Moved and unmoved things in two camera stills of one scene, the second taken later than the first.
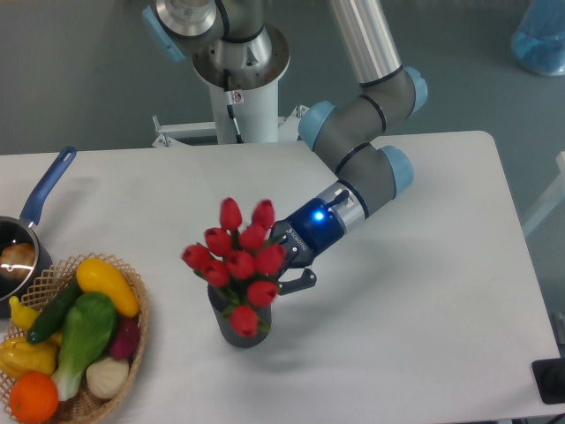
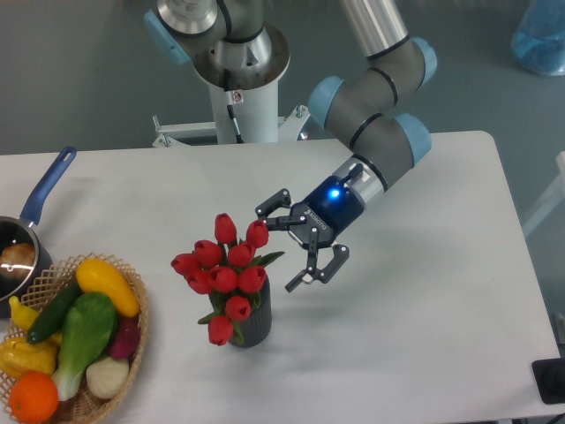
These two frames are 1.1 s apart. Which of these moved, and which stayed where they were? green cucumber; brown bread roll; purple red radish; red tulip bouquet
Moved: red tulip bouquet
Stayed: brown bread roll; green cucumber; purple red radish
